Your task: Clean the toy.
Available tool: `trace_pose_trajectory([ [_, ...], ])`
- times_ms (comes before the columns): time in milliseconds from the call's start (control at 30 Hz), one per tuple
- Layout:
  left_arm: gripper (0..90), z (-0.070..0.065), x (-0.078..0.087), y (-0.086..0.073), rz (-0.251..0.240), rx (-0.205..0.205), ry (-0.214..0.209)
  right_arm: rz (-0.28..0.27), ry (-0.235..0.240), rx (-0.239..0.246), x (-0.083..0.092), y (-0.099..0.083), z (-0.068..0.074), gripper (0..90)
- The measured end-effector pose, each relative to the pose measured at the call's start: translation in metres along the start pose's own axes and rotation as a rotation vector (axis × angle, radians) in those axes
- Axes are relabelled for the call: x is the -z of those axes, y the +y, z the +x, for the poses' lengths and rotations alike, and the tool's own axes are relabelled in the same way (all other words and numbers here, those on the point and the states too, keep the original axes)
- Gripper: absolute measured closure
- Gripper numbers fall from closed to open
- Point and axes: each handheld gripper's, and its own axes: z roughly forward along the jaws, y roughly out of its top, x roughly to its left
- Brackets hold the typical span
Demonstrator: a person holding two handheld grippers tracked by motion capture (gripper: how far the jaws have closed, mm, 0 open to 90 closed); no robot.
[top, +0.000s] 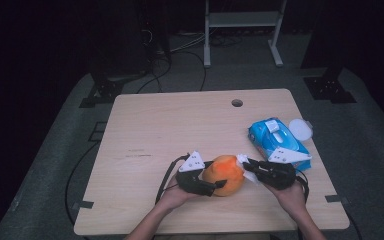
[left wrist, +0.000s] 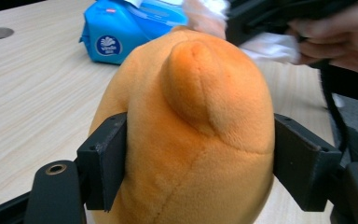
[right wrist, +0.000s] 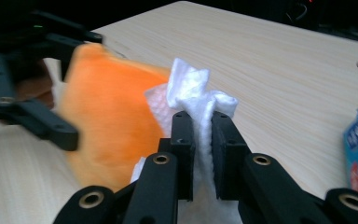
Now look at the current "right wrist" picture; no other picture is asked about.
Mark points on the white wet wipe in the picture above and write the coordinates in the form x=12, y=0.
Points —
x=192, y=84

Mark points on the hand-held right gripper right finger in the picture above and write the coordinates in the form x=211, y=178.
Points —
x=227, y=149

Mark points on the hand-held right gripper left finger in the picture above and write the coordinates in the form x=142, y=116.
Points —
x=185, y=149

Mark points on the orange plush toy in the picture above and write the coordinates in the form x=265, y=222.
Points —
x=112, y=109

